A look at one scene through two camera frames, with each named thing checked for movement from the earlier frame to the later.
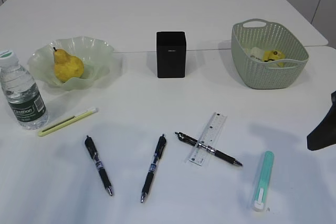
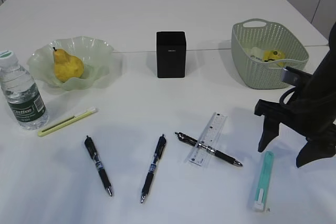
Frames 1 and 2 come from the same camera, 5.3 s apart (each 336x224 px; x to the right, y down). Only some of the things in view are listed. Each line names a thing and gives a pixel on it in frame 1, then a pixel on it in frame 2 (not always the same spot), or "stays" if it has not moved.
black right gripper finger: [324, 135] -> [313, 114]
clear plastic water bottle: [20, 93] stays
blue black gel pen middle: [158, 155] stays
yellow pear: [66, 66] stays
